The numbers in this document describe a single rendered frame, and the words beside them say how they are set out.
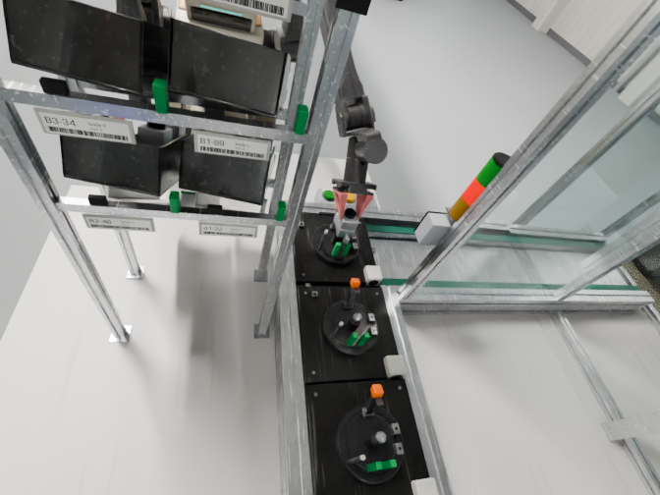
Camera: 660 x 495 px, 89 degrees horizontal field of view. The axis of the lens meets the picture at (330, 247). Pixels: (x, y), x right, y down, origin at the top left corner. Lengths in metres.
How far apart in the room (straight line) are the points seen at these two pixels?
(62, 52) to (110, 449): 0.69
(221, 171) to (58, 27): 0.23
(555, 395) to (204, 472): 0.98
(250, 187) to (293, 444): 0.50
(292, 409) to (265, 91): 0.60
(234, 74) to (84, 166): 0.26
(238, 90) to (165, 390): 0.66
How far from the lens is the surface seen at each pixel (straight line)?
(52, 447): 0.91
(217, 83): 0.46
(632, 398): 1.52
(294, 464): 0.76
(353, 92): 0.83
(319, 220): 1.02
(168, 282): 0.99
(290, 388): 0.78
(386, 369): 0.84
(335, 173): 1.39
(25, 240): 2.34
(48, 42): 0.50
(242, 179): 0.55
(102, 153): 0.58
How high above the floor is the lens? 1.71
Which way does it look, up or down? 50 degrees down
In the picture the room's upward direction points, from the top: 24 degrees clockwise
